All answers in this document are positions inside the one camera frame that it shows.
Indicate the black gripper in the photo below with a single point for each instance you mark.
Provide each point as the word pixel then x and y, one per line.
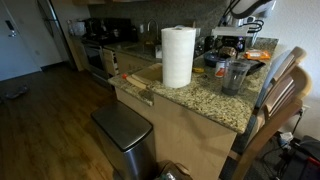
pixel 233 41

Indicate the white bottle purple cap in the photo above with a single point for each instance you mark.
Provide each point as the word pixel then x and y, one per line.
pixel 220 69

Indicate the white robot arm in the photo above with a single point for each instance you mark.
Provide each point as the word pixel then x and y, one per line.
pixel 248 6

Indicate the black countertop appliance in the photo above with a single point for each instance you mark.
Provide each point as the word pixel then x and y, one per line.
pixel 208 43

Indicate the dark blue bowl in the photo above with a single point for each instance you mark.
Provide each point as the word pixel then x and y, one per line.
pixel 211 59

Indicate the white countertop container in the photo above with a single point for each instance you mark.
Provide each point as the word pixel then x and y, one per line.
pixel 77 28

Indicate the clear bag of nuts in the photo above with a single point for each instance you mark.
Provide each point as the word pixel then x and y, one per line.
pixel 228 52

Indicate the orange snack package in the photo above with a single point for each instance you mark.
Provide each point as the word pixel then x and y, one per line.
pixel 257 55

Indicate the black plastic tray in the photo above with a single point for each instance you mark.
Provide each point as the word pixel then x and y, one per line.
pixel 257 66

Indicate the clear plastic blender cup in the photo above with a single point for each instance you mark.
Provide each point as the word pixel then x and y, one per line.
pixel 233 83

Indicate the small yellow object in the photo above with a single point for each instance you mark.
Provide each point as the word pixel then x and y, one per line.
pixel 198 70

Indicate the wooden chair grey backrest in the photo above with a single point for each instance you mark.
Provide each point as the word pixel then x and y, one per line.
pixel 280 66

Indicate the white paper towel roll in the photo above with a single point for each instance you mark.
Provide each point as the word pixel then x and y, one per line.
pixel 178 56

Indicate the metal sink faucet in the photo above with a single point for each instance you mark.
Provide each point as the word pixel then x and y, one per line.
pixel 157 31

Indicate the wooden cutting board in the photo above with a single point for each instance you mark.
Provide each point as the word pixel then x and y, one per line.
pixel 148 74

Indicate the large wooden chair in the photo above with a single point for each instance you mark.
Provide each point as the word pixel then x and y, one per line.
pixel 266 133

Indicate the beige sink cabinet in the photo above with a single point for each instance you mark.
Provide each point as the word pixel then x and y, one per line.
pixel 128 63

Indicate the beige kitchen island cabinet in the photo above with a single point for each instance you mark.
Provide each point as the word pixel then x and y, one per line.
pixel 186 140

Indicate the black bag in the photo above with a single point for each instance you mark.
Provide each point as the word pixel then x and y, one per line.
pixel 303 160

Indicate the black stove oven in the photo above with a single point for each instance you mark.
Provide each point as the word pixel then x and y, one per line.
pixel 95 56

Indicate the stainless steel trash can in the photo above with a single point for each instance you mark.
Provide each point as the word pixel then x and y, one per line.
pixel 123 133

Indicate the stainless steel refrigerator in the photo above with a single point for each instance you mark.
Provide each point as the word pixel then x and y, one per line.
pixel 55 26

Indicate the white door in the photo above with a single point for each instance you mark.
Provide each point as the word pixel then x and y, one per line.
pixel 20 56

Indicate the dark shoes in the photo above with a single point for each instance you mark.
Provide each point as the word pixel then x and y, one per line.
pixel 16 92

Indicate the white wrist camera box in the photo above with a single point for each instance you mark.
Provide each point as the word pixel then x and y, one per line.
pixel 231 31

